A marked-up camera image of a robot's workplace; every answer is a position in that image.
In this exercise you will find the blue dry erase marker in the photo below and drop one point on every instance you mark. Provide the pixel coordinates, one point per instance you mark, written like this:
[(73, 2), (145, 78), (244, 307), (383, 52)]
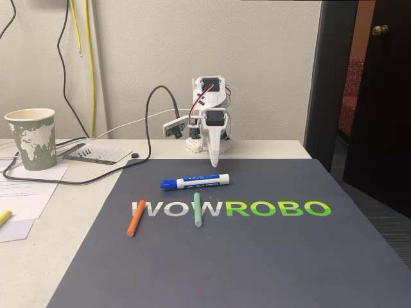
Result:
[(199, 182)]

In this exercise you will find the green chalk stick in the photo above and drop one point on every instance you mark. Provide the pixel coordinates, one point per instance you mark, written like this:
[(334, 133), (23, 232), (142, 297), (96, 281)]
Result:
[(197, 210)]

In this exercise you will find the grey ruled screw pad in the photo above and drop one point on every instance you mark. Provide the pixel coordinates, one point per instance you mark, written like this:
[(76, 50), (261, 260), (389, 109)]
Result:
[(106, 153)]

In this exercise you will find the orange chalk stick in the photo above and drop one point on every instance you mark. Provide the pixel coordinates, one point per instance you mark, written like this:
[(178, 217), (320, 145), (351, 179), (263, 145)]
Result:
[(135, 219)]

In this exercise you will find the grey WOWROBO mat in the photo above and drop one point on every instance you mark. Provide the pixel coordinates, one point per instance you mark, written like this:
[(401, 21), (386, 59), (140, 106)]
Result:
[(224, 263)]

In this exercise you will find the red upholstered seat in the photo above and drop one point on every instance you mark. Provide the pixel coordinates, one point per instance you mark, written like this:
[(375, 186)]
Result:
[(350, 96)]

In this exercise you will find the dark wooden door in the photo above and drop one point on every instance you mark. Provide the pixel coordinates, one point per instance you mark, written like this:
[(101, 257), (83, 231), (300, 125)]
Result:
[(385, 112)]

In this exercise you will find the paper cup world map print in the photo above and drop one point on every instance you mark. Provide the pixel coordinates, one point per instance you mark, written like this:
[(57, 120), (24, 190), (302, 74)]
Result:
[(32, 141)]

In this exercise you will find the brass door knob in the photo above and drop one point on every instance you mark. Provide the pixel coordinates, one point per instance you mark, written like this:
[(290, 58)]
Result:
[(380, 29)]

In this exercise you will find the white printed paper sheet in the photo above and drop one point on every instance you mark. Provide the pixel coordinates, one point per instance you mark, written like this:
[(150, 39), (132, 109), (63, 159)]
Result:
[(25, 199)]

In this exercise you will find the small white card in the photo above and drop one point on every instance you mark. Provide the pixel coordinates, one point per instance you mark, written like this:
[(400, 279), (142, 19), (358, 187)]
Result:
[(14, 230)]

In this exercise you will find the yellow chalk stick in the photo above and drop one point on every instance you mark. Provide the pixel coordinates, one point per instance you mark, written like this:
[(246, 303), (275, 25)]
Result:
[(4, 218)]

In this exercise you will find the white camera box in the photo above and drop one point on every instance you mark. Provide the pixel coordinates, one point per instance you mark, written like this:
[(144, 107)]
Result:
[(171, 125)]

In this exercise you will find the dark door frame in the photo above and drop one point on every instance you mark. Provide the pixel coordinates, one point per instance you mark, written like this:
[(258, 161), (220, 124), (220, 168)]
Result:
[(327, 80)]

